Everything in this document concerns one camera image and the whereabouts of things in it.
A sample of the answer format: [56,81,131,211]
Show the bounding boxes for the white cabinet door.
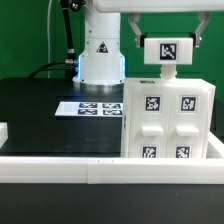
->
[166,87,208,159]
[129,87,170,158]

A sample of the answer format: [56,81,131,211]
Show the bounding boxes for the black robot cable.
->
[27,0,80,80]

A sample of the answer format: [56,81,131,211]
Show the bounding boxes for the white marker base plate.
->
[55,102,123,117]

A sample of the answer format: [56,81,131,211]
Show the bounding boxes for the white cabinet top block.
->
[144,38,193,65]

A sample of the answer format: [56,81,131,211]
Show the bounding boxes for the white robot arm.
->
[59,0,224,89]

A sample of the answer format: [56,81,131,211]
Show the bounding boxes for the white cabinet body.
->
[121,65,215,158]

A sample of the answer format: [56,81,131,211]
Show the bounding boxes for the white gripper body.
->
[93,0,224,13]

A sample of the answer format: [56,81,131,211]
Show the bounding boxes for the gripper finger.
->
[128,13,147,48]
[189,11,211,47]

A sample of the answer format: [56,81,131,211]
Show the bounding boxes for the white U-shaped fence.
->
[0,134,224,184]

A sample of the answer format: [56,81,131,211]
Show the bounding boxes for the white thin cable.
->
[47,0,54,79]

